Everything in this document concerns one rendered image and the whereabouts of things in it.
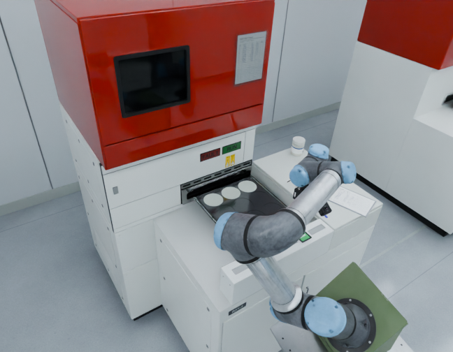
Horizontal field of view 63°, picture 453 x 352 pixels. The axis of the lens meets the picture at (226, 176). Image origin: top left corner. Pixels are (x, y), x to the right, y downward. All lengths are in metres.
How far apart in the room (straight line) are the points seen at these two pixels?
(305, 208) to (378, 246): 2.14
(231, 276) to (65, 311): 1.45
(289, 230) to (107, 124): 0.82
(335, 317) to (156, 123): 0.98
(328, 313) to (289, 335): 0.30
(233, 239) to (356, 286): 0.62
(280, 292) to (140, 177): 0.84
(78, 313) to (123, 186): 1.16
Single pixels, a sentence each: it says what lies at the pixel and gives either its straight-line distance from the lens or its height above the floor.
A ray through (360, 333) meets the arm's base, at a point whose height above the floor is 0.98.
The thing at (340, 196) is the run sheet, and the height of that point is 0.97.
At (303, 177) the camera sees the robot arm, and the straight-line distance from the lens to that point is 1.31.
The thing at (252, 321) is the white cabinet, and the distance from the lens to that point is 1.82.
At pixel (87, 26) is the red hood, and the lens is 1.35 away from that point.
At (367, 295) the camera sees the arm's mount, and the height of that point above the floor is 1.01.
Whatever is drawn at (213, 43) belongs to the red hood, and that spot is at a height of 1.67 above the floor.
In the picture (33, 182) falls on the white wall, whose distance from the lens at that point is 3.39.
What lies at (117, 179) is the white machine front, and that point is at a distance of 1.69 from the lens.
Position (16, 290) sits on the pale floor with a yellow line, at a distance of 2.91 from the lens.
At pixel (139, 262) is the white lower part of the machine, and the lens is 2.10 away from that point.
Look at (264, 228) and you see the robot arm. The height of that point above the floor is 1.44.
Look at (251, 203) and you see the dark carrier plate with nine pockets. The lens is 1.89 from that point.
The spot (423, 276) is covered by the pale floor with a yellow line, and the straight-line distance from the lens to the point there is 3.13.
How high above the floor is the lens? 2.14
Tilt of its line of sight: 37 degrees down
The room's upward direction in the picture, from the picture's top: 3 degrees clockwise
